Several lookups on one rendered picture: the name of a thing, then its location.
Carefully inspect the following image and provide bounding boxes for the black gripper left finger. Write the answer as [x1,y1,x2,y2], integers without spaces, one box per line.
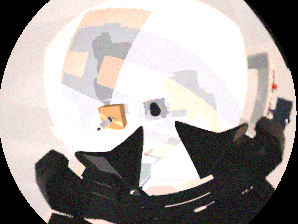
[74,127,144,190]

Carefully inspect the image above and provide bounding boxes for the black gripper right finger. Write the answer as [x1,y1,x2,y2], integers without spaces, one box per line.
[174,120,250,180]

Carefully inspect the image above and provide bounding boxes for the black marker cap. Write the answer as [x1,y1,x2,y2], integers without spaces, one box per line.
[150,103,161,117]

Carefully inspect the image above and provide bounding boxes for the orange block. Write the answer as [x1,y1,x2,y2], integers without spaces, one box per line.
[97,103,128,131]

